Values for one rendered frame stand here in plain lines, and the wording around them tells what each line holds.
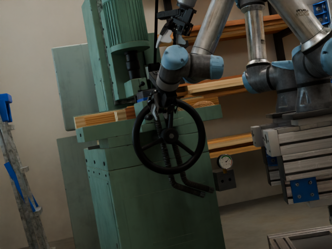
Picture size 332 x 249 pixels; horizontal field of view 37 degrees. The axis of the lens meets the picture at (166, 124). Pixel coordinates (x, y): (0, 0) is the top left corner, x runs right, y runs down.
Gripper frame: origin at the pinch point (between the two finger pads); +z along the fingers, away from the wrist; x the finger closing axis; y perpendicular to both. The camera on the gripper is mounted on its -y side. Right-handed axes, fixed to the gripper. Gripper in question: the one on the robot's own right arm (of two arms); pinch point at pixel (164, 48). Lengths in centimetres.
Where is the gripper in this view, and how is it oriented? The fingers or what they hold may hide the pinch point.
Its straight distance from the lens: 212.3
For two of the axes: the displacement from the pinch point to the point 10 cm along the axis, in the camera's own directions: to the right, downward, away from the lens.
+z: -3.4, 8.8, 3.2
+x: 5.3, -1.0, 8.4
